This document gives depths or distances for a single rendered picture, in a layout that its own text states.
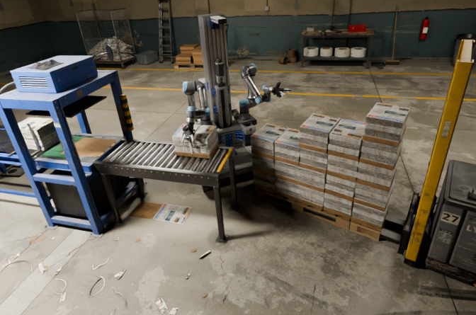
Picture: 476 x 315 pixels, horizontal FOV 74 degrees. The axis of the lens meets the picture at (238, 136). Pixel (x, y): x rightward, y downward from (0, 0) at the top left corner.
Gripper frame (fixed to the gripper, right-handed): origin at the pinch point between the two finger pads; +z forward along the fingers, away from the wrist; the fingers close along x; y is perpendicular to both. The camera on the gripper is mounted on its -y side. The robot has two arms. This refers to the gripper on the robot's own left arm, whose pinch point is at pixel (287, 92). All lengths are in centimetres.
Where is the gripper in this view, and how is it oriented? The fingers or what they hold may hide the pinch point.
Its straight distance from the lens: 352.2
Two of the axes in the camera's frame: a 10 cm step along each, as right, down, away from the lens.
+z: 7.1, 2.9, -6.5
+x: -6.9, 4.8, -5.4
